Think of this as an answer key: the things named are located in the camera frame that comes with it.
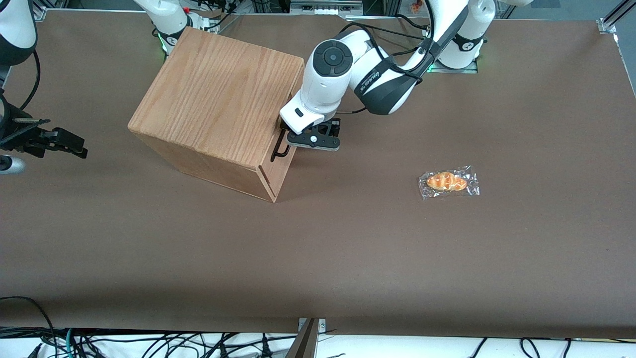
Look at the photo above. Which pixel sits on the aluminium table edge rail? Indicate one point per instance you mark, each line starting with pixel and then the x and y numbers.
pixel 628 54

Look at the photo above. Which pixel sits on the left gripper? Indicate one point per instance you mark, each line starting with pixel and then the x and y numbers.
pixel 334 126

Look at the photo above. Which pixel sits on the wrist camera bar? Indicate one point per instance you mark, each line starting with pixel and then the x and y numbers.
pixel 10 165
pixel 323 144

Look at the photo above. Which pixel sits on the wooden drawer front panel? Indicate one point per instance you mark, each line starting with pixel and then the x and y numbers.
pixel 268 171

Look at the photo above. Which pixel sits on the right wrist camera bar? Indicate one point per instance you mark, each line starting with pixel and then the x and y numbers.
pixel 10 165

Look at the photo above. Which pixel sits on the bread roll in clear wrapper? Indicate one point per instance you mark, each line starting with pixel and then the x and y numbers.
pixel 446 181

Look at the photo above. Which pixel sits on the orange bread picture package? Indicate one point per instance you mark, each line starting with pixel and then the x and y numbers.
pixel 417 6

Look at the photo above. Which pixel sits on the small metal bracket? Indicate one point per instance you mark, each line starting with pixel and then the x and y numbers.
pixel 322 325

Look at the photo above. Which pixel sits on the wooden drawer cabinet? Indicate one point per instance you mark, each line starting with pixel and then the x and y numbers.
pixel 213 99

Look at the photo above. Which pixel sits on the aluminium corner profile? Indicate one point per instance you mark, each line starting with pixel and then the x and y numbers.
pixel 608 22

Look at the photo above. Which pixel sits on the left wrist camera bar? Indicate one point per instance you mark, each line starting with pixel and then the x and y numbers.
pixel 323 144

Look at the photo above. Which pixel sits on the metal corner bracket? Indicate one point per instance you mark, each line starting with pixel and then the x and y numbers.
pixel 39 14

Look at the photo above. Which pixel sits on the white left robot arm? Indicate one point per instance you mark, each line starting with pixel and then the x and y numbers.
pixel 387 89

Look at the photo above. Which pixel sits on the grey aluminium beam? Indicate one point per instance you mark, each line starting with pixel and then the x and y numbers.
pixel 304 343

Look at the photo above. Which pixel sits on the grey power strip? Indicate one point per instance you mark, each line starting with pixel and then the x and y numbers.
pixel 325 7

